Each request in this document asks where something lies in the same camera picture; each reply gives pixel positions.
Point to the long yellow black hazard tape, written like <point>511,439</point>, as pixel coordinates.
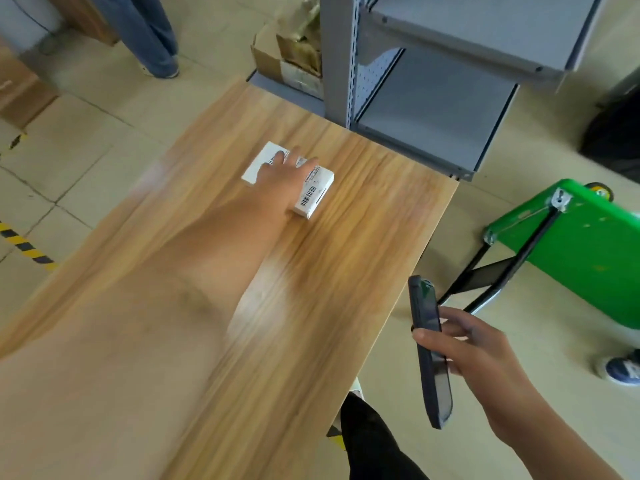
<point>25,249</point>

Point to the person's left hand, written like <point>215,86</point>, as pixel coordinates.
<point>282,182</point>

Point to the short yellow black hazard tape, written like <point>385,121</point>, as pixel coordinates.
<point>336,437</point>

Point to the person's right hand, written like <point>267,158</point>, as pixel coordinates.
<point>480,364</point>

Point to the person's black trousers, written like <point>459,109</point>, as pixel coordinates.
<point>375,444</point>

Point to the black handheld scanner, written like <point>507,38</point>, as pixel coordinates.
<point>437,394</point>

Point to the person's white slipper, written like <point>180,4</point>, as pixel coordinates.
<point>356,387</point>

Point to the open cardboard carton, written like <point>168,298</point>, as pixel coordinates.
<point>295,59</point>

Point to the plain wooden cabinet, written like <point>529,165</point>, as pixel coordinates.
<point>85,14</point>

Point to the person's right forearm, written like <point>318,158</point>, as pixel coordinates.
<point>550,444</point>

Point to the person's left forearm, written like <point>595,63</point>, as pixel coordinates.
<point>125,344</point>

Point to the small white box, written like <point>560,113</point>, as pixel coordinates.
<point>317,187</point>

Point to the wooden drawer cabinet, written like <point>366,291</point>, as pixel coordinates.
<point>20,89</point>

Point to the grey metal shelf rack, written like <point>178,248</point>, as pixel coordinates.
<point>440,104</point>

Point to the black bag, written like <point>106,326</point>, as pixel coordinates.
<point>615,139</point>

